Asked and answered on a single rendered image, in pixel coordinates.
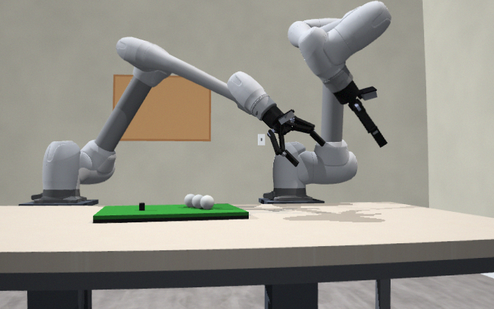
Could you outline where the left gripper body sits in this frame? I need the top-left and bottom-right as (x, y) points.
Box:
(334, 81), (360, 108)

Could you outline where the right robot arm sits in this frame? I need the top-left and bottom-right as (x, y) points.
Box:
(31, 37), (277, 203)

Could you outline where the green mat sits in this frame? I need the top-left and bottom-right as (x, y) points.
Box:
(93, 203), (249, 224)

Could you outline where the white ball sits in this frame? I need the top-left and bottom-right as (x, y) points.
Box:
(192, 194), (203, 208)
(201, 195), (215, 209)
(184, 194), (195, 207)

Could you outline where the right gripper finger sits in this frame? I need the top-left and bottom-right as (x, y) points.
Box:
(285, 116), (325, 147)
(267, 124), (299, 167)

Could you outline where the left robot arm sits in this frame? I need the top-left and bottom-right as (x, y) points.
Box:
(263, 1), (391, 201)

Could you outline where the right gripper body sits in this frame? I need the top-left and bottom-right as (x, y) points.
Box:
(262, 106), (292, 135)

